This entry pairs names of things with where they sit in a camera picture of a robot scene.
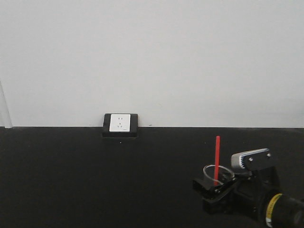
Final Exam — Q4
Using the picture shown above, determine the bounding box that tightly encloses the black and white wall socket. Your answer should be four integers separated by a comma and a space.
102, 114, 138, 138

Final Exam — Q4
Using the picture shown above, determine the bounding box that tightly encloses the red stirring rod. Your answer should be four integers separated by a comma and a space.
214, 136, 220, 186

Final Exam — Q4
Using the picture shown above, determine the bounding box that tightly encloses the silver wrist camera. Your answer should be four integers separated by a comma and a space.
231, 148, 277, 171

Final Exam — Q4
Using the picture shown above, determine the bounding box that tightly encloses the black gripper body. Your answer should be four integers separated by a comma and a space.
224, 166, 280, 220

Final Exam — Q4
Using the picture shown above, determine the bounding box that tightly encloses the clear glass beaker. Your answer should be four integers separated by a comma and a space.
203, 164, 235, 190

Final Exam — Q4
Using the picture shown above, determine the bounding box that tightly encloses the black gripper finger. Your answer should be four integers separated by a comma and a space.
192, 178, 228, 194
202, 192, 234, 214

